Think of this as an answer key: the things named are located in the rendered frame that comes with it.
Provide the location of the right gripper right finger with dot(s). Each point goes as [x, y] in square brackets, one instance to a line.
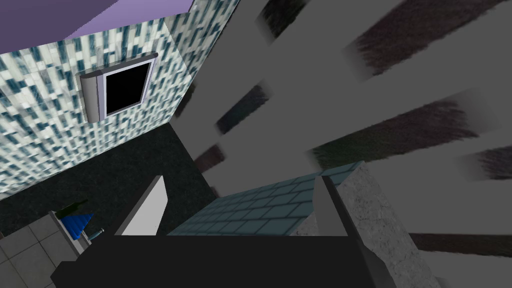
[328, 210]

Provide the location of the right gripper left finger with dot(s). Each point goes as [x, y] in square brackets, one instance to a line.
[147, 214]

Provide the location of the small teal tool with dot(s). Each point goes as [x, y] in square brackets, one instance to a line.
[96, 233]

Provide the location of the blue ridged cone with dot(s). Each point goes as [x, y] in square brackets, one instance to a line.
[77, 224]

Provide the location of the dark green bottle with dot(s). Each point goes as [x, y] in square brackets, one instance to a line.
[72, 208]

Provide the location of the grey framed window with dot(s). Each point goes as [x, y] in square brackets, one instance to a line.
[120, 87]

